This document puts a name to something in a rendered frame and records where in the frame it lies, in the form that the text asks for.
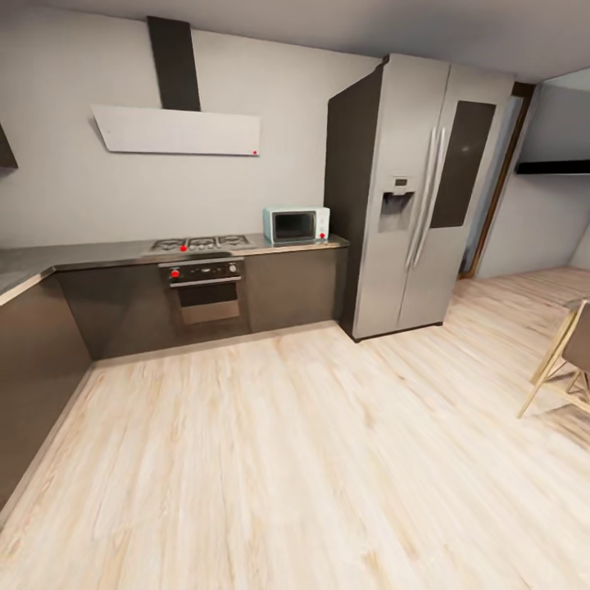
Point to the breakfast table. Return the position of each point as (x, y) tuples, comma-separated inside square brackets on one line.
[(573, 307)]

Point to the fixed window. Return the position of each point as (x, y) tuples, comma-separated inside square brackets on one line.
[(501, 159)]

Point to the straight chair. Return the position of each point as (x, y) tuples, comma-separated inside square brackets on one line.
[(575, 349)]

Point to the fridge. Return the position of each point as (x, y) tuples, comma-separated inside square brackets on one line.
[(408, 149)]

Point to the burner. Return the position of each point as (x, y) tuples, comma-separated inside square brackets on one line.
[(172, 246)]

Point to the oven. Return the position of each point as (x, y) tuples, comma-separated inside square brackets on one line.
[(206, 294)]

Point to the stairs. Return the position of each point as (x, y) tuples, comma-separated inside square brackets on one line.
[(558, 139)]

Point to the microwave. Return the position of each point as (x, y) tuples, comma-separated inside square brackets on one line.
[(294, 223)]

